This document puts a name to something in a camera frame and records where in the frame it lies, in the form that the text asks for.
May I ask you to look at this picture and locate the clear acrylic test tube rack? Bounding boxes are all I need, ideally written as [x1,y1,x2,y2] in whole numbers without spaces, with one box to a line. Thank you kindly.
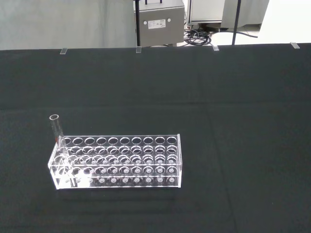
[46,133,182,190]

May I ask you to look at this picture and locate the black bench cloth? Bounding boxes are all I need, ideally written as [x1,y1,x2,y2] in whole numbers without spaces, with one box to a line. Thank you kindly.
[0,42,311,233]

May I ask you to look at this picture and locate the grey metal equipment cabinet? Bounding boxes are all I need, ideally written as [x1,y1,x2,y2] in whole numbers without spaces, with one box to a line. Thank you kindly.
[133,0,186,48]

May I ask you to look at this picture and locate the white framed cabinet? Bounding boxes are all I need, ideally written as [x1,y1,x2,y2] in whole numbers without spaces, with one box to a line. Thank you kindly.
[186,0,225,25]

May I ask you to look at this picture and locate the black tripod pole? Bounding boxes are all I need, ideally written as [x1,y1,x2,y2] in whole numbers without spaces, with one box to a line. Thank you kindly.
[231,0,242,46]

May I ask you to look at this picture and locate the black floor cable bundle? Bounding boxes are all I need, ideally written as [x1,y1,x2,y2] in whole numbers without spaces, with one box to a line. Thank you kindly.
[183,26,259,47]

